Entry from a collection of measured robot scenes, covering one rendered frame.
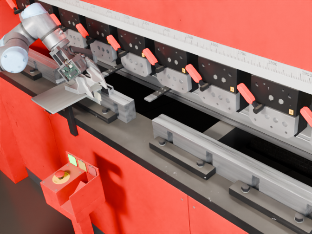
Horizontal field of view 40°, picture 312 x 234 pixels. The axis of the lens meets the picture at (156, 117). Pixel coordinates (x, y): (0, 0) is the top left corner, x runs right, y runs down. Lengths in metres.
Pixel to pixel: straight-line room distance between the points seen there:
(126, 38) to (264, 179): 0.70
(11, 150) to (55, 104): 1.16
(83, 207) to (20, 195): 1.31
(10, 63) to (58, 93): 0.62
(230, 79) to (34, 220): 1.85
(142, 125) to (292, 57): 0.90
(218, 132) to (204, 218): 0.39
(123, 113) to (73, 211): 0.47
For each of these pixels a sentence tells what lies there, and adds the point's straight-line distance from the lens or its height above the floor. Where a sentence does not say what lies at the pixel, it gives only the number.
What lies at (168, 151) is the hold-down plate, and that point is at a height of 0.90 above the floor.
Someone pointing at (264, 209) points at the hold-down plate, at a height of 0.90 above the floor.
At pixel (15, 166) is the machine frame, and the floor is 0.13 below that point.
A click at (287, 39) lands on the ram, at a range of 1.15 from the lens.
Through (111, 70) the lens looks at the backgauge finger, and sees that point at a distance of 2.06.
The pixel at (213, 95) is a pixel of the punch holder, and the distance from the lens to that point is 1.39.
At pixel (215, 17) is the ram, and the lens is 1.26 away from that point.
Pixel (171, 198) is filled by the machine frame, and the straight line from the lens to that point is 1.69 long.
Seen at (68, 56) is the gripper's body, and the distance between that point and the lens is 1.47.
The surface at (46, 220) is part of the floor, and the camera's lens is 2.81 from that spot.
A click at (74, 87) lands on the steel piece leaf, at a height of 1.00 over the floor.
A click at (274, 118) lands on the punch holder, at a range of 1.28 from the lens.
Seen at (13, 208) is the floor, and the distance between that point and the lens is 2.97.
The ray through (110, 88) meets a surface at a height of 0.99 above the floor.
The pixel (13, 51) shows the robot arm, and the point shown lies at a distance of 1.37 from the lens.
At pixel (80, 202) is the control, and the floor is 0.75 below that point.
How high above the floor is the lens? 1.95
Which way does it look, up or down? 34 degrees down
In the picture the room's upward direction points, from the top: 6 degrees counter-clockwise
